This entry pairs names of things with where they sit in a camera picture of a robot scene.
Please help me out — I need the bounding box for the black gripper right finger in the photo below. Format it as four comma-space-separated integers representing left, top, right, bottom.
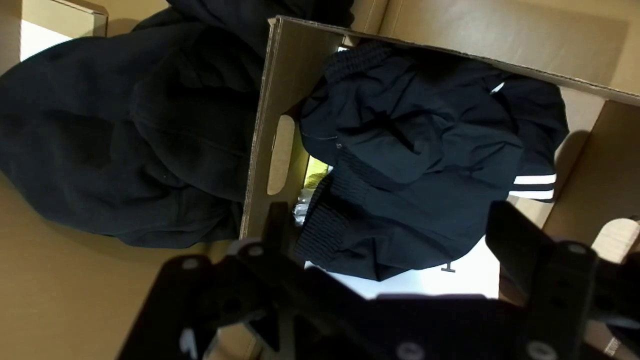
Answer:
484, 198, 640, 360

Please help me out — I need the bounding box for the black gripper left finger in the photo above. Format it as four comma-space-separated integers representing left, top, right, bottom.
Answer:
117, 201, 430, 360

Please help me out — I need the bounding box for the dark jersey with white stripes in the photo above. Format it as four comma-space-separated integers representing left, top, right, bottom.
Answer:
289, 41, 569, 282

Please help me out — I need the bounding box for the white cardboard box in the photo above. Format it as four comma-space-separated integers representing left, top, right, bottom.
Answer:
237, 14, 640, 360

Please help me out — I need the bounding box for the small tan cardboard box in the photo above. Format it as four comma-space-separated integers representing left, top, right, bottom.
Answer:
17, 0, 109, 64

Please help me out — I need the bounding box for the white card with text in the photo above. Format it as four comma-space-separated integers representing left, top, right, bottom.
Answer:
312, 253, 502, 300

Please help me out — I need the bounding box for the yellow green item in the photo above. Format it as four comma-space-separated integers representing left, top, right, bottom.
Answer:
304, 156, 333, 197

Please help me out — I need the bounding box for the black garment heap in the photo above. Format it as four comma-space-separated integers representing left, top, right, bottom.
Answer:
0, 0, 355, 251

